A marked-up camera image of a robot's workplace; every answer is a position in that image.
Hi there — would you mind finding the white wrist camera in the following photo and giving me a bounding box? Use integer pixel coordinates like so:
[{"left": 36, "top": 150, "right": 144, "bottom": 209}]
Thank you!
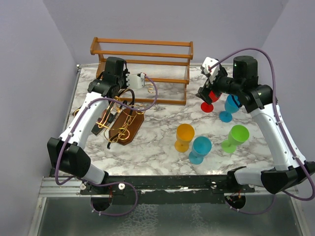
[
  {"left": 126, "top": 73, "right": 146, "bottom": 89},
  {"left": 200, "top": 57, "right": 220, "bottom": 84}
]

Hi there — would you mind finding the red plastic wine glass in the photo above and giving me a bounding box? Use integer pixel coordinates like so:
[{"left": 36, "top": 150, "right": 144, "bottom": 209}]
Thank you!
[{"left": 201, "top": 89, "right": 222, "bottom": 113}]

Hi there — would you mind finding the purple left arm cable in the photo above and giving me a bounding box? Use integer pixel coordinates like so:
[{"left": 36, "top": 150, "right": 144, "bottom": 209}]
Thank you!
[{"left": 54, "top": 72, "right": 158, "bottom": 217}]

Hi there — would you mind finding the teal plastic wine glass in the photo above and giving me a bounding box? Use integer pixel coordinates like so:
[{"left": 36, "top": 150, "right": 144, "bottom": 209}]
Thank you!
[{"left": 189, "top": 136, "right": 212, "bottom": 165}]

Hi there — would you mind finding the wooden wine glass rack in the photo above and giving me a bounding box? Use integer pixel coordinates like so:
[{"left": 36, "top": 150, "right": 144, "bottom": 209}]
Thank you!
[{"left": 90, "top": 37, "right": 193, "bottom": 105}]

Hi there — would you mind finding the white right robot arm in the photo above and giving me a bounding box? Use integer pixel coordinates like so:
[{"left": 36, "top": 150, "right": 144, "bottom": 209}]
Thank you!
[{"left": 196, "top": 56, "right": 315, "bottom": 194}]

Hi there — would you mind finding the orange plastic wine glass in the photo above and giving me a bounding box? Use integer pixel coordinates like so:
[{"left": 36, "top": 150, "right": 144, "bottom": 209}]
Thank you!
[{"left": 174, "top": 123, "right": 195, "bottom": 152}]

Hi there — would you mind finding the green plastic wine glass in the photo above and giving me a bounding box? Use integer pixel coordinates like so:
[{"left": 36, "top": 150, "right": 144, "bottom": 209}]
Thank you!
[{"left": 221, "top": 125, "right": 250, "bottom": 153}]

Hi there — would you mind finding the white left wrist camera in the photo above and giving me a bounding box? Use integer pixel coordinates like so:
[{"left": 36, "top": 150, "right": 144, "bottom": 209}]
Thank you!
[{"left": 126, "top": 73, "right": 146, "bottom": 89}]

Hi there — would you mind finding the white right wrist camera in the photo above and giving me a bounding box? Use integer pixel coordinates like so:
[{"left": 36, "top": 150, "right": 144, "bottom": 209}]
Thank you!
[{"left": 200, "top": 57, "right": 220, "bottom": 84}]

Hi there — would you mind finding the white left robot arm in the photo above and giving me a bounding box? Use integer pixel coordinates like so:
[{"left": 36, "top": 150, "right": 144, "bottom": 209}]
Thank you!
[{"left": 47, "top": 57, "right": 126, "bottom": 194}]

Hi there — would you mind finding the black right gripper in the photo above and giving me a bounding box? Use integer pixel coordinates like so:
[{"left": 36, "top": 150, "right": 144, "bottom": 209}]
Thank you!
[{"left": 196, "top": 67, "right": 243, "bottom": 104}]

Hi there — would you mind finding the blue plastic wine glass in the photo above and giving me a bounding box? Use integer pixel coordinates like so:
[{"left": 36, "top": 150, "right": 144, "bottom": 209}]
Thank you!
[{"left": 219, "top": 94, "right": 242, "bottom": 123}]

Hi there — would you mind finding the gold wire glass holder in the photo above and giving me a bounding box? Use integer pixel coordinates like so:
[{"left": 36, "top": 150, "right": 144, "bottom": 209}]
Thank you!
[{"left": 103, "top": 88, "right": 144, "bottom": 149}]

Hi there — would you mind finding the dark book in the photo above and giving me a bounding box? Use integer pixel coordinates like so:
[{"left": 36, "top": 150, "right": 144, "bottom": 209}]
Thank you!
[{"left": 92, "top": 110, "right": 108, "bottom": 136}]

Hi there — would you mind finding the black mounting rail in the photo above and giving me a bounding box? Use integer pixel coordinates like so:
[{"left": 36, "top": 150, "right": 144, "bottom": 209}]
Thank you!
[{"left": 80, "top": 175, "right": 254, "bottom": 205}]

